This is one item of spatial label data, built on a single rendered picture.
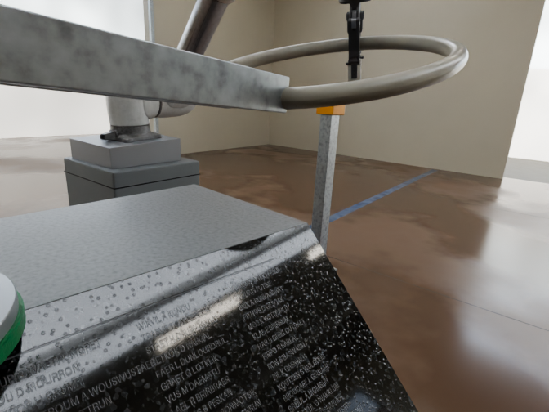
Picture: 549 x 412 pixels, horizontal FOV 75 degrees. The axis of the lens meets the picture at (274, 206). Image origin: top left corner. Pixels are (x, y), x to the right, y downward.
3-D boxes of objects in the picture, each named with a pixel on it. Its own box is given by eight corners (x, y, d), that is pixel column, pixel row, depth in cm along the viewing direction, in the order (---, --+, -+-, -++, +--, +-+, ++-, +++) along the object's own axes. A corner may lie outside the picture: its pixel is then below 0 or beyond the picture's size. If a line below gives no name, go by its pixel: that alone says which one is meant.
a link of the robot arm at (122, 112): (101, 123, 148) (93, 66, 140) (142, 120, 161) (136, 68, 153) (120, 127, 138) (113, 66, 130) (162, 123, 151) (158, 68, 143)
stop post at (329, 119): (336, 270, 238) (355, 100, 206) (319, 279, 224) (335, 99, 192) (314, 260, 251) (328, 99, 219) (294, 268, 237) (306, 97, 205)
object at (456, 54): (411, 124, 40) (412, 97, 39) (148, 102, 68) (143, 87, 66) (492, 44, 72) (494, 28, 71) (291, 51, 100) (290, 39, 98)
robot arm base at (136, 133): (89, 139, 144) (87, 125, 143) (135, 132, 162) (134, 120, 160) (118, 144, 136) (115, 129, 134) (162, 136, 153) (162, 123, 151)
